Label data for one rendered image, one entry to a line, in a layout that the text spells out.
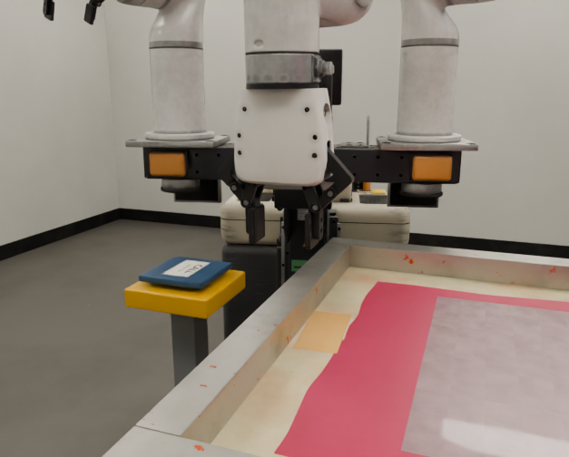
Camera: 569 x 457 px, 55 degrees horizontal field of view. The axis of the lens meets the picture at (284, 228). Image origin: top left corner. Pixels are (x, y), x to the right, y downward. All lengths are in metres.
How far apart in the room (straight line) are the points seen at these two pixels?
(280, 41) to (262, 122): 0.08
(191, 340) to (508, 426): 0.47
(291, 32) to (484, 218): 3.97
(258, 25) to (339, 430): 0.37
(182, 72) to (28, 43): 3.80
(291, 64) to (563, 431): 0.39
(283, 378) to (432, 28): 0.63
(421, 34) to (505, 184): 3.49
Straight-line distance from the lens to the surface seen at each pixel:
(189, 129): 0.99
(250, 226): 0.59
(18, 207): 4.61
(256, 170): 0.57
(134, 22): 5.29
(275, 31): 0.54
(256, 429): 0.47
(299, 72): 0.54
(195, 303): 0.74
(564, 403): 0.56
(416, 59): 0.95
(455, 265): 0.83
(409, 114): 0.96
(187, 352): 0.83
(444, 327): 0.66
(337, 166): 0.56
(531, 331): 0.69
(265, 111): 0.56
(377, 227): 1.52
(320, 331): 0.63
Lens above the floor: 1.22
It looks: 14 degrees down
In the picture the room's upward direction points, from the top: straight up
